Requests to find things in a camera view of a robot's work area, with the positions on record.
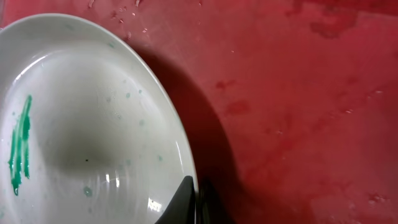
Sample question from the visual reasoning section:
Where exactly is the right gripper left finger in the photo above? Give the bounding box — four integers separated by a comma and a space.
155, 175, 196, 224

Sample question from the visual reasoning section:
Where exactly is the red plastic serving tray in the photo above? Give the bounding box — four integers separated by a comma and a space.
2, 0, 397, 223

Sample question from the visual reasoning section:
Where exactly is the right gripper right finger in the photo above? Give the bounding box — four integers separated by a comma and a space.
198, 179, 236, 224

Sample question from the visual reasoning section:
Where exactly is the white round plate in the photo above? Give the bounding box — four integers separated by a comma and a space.
1, 14, 198, 223

